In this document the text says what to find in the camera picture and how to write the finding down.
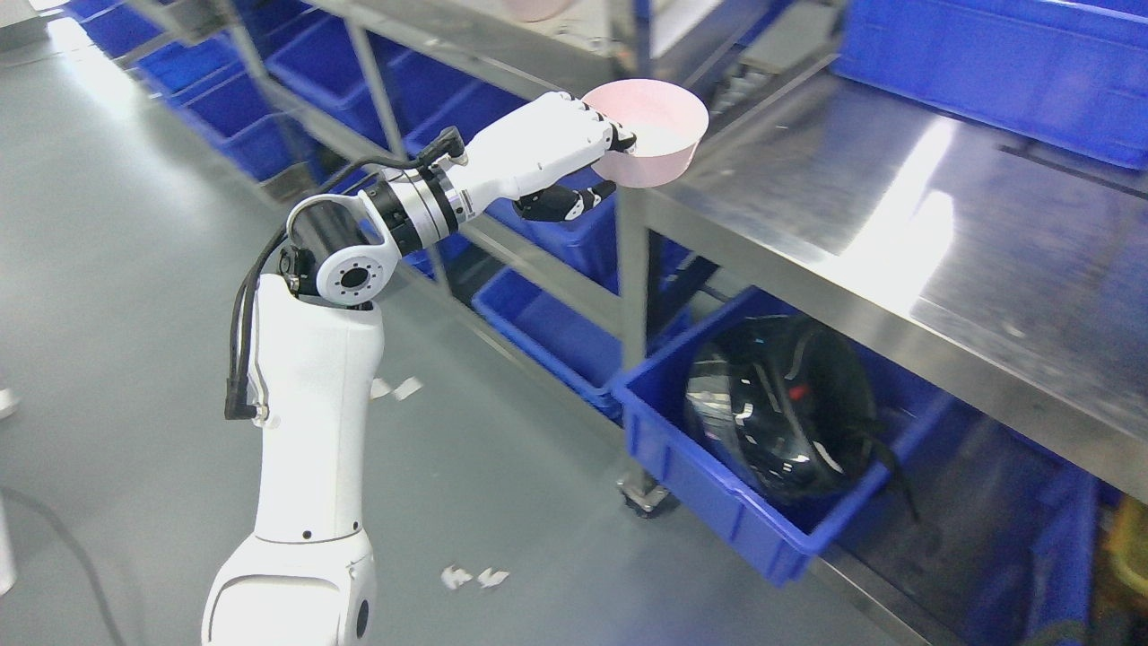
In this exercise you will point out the black motorcycle helmet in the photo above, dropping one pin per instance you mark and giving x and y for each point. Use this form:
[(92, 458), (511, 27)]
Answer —
[(784, 403)]

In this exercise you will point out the stacked pink bowls on tray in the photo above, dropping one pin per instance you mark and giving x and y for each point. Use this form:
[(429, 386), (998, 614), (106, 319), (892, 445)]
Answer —
[(535, 11)]

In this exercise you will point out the blue crate holding helmet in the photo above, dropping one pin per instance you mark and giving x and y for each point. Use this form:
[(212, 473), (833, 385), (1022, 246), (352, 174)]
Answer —
[(777, 542)]

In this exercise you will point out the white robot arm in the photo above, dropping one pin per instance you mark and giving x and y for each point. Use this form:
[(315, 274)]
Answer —
[(307, 342)]

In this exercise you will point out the steel shelf rack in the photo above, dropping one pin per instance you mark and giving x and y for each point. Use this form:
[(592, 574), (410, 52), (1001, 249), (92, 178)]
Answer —
[(283, 89)]

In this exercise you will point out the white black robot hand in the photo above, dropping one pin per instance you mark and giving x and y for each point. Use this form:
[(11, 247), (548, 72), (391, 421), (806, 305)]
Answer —
[(522, 156)]

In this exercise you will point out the pink plastic bowl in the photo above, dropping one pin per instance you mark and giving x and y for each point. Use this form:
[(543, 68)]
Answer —
[(667, 120)]

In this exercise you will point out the steel work table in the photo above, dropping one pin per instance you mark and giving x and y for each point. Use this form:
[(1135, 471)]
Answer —
[(1009, 273)]

